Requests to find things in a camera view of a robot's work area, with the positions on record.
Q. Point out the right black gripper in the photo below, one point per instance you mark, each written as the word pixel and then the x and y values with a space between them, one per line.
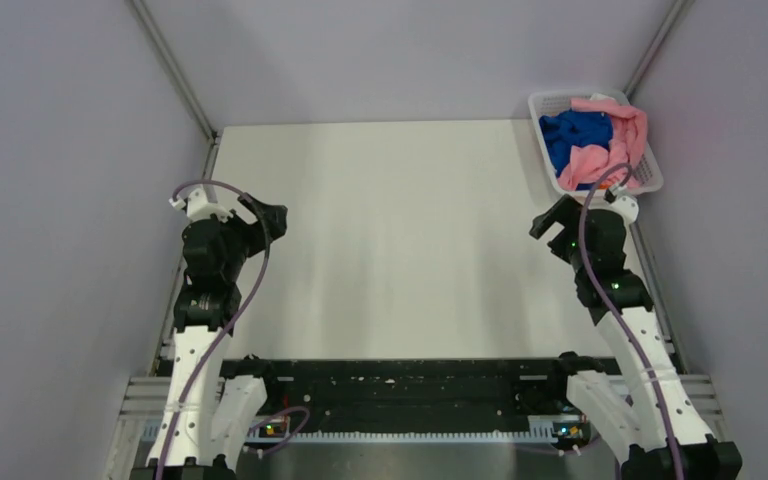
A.
pixel 566 211

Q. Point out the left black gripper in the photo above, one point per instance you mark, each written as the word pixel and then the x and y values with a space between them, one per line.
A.
pixel 254 230

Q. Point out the blue t shirt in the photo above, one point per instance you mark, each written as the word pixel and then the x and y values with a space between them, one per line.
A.
pixel 571 128

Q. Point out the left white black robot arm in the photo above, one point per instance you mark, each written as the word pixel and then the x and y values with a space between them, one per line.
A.
pixel 206 419

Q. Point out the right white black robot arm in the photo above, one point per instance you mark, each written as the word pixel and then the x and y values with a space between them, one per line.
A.
pixel 654 431

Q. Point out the pink t shirt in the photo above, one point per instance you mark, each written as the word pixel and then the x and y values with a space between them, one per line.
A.
pixel 589 165

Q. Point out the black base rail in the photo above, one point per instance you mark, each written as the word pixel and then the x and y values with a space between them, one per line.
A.
pixel 420 396

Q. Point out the aluminium frame rail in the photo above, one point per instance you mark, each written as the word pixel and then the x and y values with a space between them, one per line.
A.
pixel 145 398

